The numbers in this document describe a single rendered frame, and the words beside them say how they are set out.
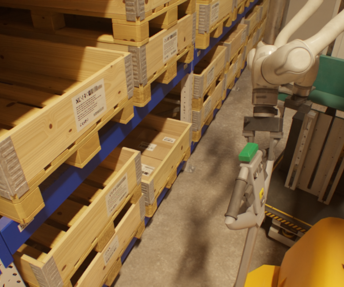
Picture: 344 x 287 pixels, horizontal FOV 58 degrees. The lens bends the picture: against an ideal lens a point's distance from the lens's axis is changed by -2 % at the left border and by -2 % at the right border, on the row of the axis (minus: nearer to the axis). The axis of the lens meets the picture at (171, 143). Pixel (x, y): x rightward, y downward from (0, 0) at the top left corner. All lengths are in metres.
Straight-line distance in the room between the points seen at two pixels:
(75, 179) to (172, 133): 1.47
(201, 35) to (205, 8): 0.20
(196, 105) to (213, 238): 1.14
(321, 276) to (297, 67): 0.88
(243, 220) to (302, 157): 1.42
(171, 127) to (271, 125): 1.69
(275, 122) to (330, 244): 0.68
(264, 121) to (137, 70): 0.77
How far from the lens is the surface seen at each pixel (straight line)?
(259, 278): 2.02
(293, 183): 2.58
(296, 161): 2.46
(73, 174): 1.42
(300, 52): 0.98
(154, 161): 2.45
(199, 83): 2.70
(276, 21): 1.82
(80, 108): 1.26
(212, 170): 3.13
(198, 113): 2.83
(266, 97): 1.13
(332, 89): 2.10
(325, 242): 1.59
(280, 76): 1.00
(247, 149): 1.04
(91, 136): 1.36
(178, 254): 2.46
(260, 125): 1.15
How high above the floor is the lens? 2.03
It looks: 36 degrees down
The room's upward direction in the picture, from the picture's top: straight up
